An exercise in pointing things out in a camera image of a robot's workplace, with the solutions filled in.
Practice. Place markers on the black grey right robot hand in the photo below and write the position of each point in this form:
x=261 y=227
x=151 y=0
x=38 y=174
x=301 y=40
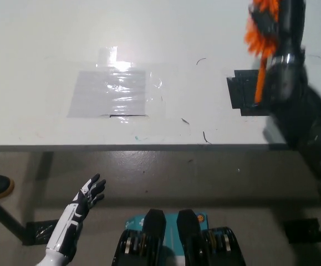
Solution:
x=290 y=25

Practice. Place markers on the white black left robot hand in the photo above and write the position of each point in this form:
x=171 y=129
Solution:
x=74 y=210

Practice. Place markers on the orange microfibre extendable duster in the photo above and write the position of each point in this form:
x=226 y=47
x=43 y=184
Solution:
x=260 y=80

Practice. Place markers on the grey table leg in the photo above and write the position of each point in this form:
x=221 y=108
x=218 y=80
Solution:
x=43 y=166

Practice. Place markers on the black diagonal metal bar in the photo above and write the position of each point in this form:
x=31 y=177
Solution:
x=2 y=217

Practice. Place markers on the black tape square patch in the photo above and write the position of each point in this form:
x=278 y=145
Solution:
x=240 y=94

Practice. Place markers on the clear plastic tape film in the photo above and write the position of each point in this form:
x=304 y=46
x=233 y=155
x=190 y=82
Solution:
x=160 y=81

